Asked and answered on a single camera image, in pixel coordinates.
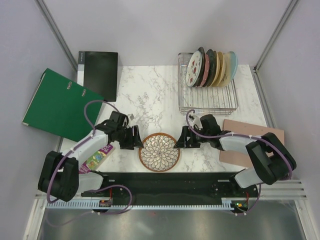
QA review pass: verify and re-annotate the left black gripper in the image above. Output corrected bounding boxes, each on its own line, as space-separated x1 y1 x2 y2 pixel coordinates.
116 125 144 151

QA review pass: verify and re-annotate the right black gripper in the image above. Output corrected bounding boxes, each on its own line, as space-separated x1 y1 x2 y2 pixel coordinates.
173 126 210 149

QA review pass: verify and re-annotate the brown floral pattern plate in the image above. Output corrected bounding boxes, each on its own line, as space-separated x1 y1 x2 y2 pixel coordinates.
138 132 181 173

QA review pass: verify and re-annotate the wire dish rack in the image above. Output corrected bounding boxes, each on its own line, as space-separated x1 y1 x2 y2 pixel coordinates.
177 52 239 115

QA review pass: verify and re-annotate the white strawberry pattern plate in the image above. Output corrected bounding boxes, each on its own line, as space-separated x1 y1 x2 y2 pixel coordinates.
186 50 203 87

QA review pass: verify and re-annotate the pink polka dot plate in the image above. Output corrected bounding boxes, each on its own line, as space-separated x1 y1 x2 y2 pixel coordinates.
200 54 210 87

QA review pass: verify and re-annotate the black rimmed beige plate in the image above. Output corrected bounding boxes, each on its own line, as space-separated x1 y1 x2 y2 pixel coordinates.
195 46 206 87

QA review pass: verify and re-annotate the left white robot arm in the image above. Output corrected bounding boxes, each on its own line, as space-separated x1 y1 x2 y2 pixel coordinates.
37 111 144 202

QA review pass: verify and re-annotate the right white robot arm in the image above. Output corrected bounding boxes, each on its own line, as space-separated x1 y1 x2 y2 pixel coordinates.
174 110 297 197

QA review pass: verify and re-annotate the cream plate in rack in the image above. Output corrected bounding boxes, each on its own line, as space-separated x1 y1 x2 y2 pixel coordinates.
212 51 226 87
218 52 231 88

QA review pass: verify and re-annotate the dark teal plate in rack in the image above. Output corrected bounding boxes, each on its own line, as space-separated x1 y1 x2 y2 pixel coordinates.
204 49 217 87

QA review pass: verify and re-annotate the light blue plate in rack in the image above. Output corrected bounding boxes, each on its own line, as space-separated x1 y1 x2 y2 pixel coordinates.
229 51 238 80

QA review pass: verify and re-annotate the purple children's book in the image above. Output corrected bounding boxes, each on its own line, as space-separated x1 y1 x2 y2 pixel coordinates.
78 144 115 174

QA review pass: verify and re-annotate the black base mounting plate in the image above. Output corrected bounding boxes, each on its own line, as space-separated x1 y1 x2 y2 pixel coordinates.
81 172 258 205

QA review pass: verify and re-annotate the pink cutting board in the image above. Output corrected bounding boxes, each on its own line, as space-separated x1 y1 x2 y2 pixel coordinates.
219 119 285 168

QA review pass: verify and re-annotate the black binder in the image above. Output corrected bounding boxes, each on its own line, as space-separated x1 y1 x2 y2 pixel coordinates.
76 51 119 103

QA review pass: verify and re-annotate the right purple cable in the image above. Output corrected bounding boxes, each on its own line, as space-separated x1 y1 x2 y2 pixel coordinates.
186 109 293 217

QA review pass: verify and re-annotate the purple cable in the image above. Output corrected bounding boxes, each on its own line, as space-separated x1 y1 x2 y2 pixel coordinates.
186 109 293 217
46 99 133 227

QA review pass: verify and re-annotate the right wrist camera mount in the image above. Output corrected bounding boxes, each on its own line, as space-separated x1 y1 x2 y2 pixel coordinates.
188 114 202 128

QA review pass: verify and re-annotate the white slotted cable duct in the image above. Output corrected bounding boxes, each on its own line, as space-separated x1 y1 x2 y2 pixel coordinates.
46 198 236 211

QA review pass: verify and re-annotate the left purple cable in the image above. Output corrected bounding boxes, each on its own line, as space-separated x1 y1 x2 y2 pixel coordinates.
46 99 133 227

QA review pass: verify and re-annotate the green ring binder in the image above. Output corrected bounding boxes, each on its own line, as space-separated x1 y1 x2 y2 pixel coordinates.
22 68 103 142

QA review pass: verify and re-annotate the right aluminium frame post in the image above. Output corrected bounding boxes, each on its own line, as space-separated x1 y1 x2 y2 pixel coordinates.
252 0 301 73

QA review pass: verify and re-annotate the aluminium frame post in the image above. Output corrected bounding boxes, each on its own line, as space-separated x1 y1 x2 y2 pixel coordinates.
35 0 78 71
252 0 301 73

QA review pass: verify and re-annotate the aluminium front rail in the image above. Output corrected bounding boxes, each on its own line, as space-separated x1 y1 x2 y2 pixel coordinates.
34 178 309 200

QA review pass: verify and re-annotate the left aluminium frame post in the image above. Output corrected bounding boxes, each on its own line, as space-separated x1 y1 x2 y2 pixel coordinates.
35 0 78 71

